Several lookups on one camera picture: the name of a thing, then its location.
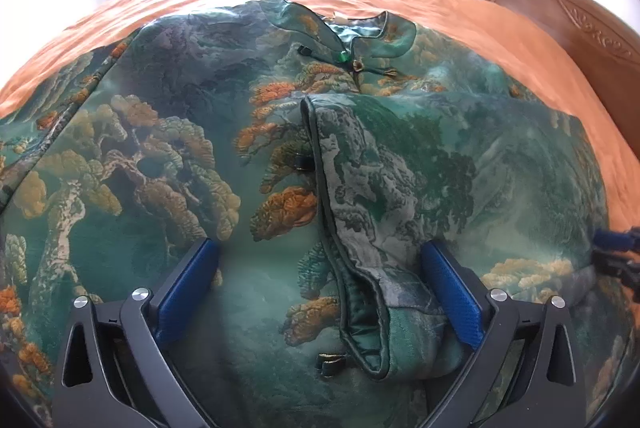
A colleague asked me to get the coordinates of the carved wooden headboard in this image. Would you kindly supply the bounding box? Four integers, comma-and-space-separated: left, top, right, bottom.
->
482, 0, 640, 109

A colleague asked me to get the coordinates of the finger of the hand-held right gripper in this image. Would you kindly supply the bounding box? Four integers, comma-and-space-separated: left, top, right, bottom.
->
591, 225, 640, 253
591, 252, 640, 305

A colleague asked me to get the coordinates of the orange bed sheet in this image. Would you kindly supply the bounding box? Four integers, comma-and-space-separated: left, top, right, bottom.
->
0, 0, 640, 249

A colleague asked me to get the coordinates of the green landscape print garment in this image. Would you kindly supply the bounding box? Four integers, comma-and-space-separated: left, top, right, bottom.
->
0, 0, 636, 428

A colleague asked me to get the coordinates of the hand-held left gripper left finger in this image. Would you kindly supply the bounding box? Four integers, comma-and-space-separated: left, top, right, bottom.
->
51, 237, 236, 428

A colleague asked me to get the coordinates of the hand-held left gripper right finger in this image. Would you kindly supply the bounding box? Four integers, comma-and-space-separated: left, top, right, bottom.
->
419, 239, 591, 428

